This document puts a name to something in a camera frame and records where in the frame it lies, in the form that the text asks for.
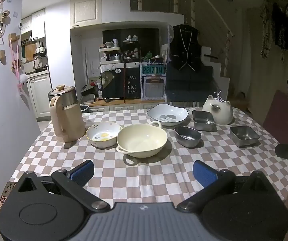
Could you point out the white kitchen cabinet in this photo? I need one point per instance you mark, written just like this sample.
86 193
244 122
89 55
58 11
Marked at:
40 93

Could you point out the white staircase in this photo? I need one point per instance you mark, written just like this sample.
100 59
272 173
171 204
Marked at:
219 70

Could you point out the dark navy cabinet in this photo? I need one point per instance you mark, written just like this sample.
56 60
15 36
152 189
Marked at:
191 85

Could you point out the round steel bowl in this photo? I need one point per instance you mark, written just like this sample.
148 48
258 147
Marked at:
187 136

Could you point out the pink ribbon with pompom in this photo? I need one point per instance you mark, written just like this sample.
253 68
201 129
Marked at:
17 60

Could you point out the white blue-rimmed plate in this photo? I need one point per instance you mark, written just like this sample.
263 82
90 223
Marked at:
167 113

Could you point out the green frog bag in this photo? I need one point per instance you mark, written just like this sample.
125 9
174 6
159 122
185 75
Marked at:
107 79

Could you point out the white upper cabinet door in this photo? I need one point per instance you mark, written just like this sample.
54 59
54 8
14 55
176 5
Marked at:
85 10

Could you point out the white cat-shaped jar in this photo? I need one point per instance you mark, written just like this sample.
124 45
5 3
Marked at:
217 113

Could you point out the hanging dark clothes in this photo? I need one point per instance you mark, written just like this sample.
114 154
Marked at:
281 25

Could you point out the maroon board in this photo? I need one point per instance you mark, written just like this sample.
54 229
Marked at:
280 119

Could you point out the blue floor bowl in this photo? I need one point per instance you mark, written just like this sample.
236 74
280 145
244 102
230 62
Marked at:
85 108

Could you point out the black vest with white trim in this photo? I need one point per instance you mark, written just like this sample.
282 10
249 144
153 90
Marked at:
185 46

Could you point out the square steel container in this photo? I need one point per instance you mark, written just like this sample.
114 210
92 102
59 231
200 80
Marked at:
202 120
244 135

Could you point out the white oven-print box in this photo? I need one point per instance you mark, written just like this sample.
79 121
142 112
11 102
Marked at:
153 85

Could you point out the white shelf rack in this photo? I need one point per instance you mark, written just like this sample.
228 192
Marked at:
109 55

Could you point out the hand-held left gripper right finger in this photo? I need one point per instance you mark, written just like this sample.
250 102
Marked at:
205 173

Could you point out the brown checkered tablecloth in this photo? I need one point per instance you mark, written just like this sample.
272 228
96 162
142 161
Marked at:
146 175

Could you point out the beige electric kettle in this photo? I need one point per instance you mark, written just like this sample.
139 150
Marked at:
66 120

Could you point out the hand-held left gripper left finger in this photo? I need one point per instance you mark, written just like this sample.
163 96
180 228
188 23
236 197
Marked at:
83 172

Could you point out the black chalkboard sign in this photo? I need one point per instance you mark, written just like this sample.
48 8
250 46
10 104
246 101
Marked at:
131 84

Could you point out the white floral bowl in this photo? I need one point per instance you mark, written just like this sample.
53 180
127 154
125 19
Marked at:
103 134

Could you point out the low wooden-top cabinet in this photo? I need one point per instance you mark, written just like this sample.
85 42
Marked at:
123 104

